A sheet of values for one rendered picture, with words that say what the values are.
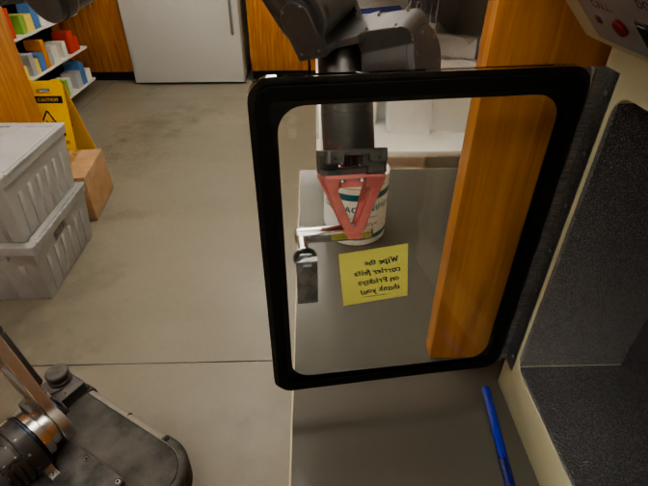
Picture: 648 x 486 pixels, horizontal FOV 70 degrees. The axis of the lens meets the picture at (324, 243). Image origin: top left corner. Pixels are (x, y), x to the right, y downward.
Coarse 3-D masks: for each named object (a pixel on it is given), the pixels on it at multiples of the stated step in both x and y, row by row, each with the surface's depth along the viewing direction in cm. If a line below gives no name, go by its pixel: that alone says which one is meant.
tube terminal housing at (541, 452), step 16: (608, 64) 41; (624, 64) 39; (640, 64) 37; (624, 80) 39; (640, 80) 37; (624, 96) 39; (640, 96) 37; (608, 112) 41; (592, 160) 44; (560, 240) 50; (544, 288) 53; (512, 384) 62; (512, 400) 63; (528, 400) 58; (512, 416) 63; (528, 416) 58; (528, 432) 58; (544, 432) 54; (528, 448) 58; (544, 448) 54; (544, 464) 54; (560, 464) 50; (544, 480) 54; (560, 480) 51
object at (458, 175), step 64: (576, 64) 41; (320, 128) 40; (384, 128) 41; (448, 128) 42; (512, 128) 43; (320, 192) 44; (384, 192) 45; (448, 192) 46; (512, 192) 47; (320, 256) 49; (384, 256) 50; (448, 256) 51; (512, 256) 52; (320, 320) 54; (384, 320) 56; (448, 320) 57
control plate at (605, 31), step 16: (592, 0) 33; (608, 0) 31; (624, 0) 29; (640, 0) 27; (592, 16) 35; (608, 16) 33; (624, 16) 30; (640, 16) 28; (608, 32) 35; (640, 48) 32
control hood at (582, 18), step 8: (568, 0) 38; (576, 0) 36; (576, 8) 37; (576, 16) 39; (584, 16) 37; (584, 24) 38; (592, 32) 38; (600, 40) 38; (616, 48) 37; (624, 48) 35; (640, 56) 33
